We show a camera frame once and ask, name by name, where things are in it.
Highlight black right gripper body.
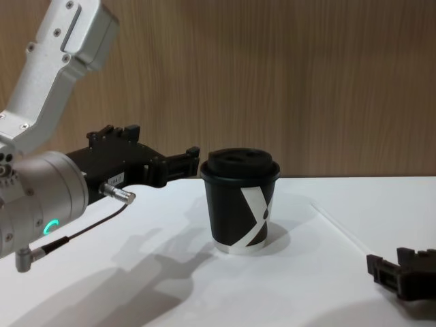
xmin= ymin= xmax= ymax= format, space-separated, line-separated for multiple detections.
xmin=397 ymin=260 xmax=436 ymax=303

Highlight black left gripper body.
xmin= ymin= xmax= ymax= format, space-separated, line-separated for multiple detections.
xmin=65 ymin=138 xmax=165 ymax=206

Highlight black plastic cup lid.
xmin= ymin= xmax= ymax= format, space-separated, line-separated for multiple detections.
xmin=200 ymin=147 xmax=281 ymax=181

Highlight black paper cup, white mark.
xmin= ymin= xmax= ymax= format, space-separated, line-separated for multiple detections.
xmin=203 ymin=174 xmax=278 ymax=257

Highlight thin dark cable, silver plugs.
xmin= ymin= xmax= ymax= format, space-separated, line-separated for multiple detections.
xmin=15 ymin=182 xmax=137 ymax=273

